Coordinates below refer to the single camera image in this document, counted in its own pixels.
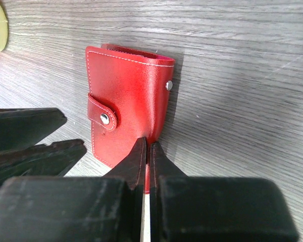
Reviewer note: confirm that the red leather card holder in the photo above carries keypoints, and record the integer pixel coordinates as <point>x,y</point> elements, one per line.
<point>128,98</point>

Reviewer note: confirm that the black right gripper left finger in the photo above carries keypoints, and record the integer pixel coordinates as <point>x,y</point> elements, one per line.
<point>61,208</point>

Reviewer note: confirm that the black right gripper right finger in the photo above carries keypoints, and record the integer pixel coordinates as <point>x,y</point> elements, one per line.
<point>198,208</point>

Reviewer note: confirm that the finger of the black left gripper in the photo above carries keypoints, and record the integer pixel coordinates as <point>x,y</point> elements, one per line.
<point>21,128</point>
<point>55,159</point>

